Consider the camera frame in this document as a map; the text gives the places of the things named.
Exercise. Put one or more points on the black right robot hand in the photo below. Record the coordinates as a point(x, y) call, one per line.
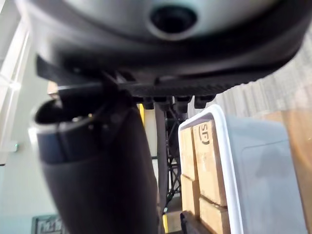
point(102, 170)

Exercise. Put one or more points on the dark framed sign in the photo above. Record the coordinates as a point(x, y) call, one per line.
point(46, 225)

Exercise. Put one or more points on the plain cardboard box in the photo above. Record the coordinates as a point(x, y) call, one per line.
point(190, 197)
point(214, 217)
point(188, 156)

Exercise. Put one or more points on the cardboard box with SF logo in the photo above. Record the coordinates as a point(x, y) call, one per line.
point(209, 165)

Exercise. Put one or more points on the white plastic storage bin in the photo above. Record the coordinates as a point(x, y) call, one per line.
point(263, 175)

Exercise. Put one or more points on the yellow shelf post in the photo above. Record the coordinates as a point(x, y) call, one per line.
point(142, 122)

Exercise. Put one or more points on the dark grey metal post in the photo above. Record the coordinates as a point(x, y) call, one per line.
point(162, 146)

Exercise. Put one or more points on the white wall device green light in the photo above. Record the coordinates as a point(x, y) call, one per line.
point(14, 143)

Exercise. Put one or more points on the white window frame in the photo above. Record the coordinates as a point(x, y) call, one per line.
point(14, 61)

